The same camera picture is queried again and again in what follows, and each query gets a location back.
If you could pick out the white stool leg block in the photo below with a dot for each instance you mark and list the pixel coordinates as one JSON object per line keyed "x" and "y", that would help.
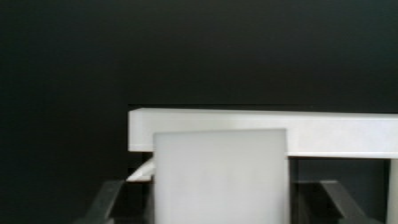
{"x": 221, "y": 179}

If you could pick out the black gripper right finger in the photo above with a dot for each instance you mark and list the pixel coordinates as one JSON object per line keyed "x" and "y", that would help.
{"x": 324, "y": 205}

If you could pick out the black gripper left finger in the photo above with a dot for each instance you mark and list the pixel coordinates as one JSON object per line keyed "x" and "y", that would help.
{"x": 100, "y": 210}

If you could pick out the white right fence bar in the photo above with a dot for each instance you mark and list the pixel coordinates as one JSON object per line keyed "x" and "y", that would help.
{"x": 351, "y": 135}

